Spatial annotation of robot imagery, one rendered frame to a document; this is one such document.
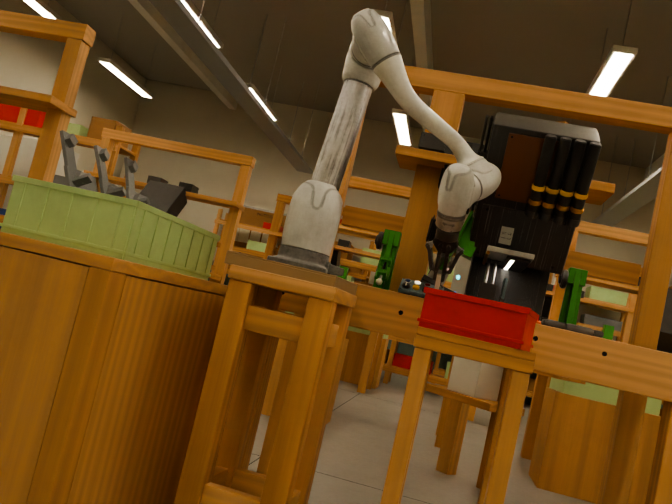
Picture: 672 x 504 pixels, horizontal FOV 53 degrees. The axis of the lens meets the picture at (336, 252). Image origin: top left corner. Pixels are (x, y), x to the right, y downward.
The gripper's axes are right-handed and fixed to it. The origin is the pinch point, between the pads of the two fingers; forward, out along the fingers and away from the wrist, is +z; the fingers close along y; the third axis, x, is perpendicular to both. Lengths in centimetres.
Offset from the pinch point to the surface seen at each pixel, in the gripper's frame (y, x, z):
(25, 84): -709, 677, 210
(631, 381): 66, -10, 15
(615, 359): 60, -7, 11
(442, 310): 4.1, -28.6, -6.9
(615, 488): 83, 15, 85
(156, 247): -82, -40, -14
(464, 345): 12.4, -37.5, -2.8
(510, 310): 22.9, -30.2, -13.1
